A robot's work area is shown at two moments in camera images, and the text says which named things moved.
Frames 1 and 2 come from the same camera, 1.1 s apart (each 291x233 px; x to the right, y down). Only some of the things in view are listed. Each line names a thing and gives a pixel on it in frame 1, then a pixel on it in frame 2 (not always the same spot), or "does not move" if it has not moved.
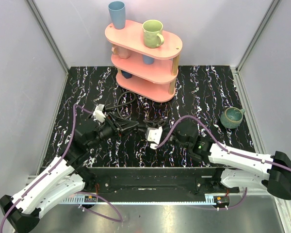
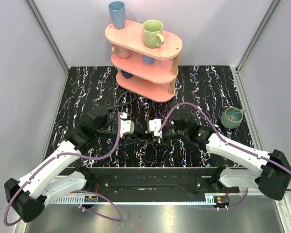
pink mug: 122,53 does not move
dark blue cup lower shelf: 126,74 does not move
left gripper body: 115,125 does not move
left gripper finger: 120,124 -> 128,141
